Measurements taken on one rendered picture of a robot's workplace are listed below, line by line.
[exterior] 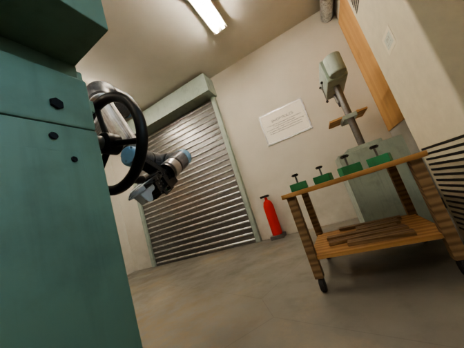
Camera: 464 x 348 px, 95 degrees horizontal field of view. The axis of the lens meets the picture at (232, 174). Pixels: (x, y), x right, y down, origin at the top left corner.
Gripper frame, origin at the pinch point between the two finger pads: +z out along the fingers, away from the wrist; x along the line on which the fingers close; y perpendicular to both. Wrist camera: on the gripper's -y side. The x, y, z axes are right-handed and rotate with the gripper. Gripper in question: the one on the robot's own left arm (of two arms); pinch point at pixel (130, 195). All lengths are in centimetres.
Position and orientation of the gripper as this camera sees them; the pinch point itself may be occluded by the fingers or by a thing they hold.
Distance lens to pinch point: 71.9
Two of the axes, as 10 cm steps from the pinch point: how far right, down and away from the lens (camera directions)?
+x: -8.4, 3.4, 4.3
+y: 4.9, 8.2, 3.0
